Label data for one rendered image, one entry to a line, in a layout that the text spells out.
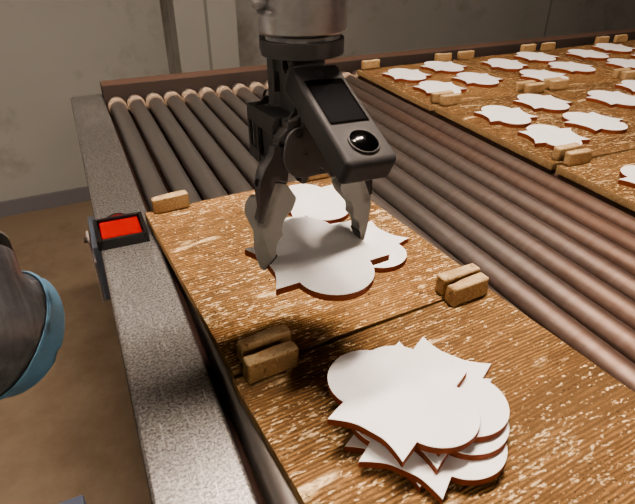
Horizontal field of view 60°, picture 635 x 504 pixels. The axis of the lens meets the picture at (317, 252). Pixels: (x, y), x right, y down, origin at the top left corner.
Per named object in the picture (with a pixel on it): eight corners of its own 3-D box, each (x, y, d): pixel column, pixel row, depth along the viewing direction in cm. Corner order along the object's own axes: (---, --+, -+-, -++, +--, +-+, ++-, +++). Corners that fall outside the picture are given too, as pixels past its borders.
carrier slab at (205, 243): (234, 382, 59) (232, 371, 58) (146, 221, 89) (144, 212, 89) (484, 293, 72) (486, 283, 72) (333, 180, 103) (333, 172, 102)
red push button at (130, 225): (103, 248, 83) (101, 240, 82) (100, 230, 88) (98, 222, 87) (144, 240, 85) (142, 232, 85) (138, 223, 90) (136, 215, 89)
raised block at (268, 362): (248, 386, 56) (247, 366, 54) (242, 375, 57) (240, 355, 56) (300, 366, 58) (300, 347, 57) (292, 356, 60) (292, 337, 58)
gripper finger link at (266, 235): (246, 248, 57) (277, 165, 54) (270, 275, 52) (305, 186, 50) (219, 243, 55) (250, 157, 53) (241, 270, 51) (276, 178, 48)
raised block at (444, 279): (442, 298, 69) (444, 280, 67) (432, 290, 70) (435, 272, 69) (479, 285, 71) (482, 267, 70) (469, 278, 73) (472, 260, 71)
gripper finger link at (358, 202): (357, 207, 62) (326, 142, 56) (387, 228, 57) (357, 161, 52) (336, 223, 61) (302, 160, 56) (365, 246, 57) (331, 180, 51)
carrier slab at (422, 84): (428, 111, 140) (430, 94, 137) (357, 74, 172) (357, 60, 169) (537, 96, 151) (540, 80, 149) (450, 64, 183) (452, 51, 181)
